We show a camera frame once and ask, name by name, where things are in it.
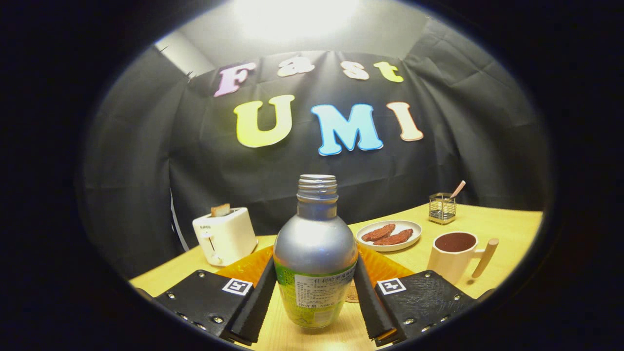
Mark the silver bottle with green label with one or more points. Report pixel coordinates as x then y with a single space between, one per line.
314 239

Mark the pink striped straw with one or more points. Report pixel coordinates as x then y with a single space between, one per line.
459 187

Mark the wooden table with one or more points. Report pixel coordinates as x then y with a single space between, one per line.
487 229

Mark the white round plate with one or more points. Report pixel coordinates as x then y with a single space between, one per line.
414 230

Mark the black backdrop cloth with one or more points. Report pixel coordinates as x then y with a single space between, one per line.
219 170

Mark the white toaster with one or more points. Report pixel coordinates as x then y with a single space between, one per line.
229 240

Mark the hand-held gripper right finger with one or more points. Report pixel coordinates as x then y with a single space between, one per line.
375 307

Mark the brown sausage piece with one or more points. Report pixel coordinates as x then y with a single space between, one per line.
395 238
379 232

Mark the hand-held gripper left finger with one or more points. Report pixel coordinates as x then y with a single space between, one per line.
256 307

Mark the round wooden coaster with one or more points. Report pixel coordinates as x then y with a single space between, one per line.
352 295

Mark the toast slice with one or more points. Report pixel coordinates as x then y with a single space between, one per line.
220 210

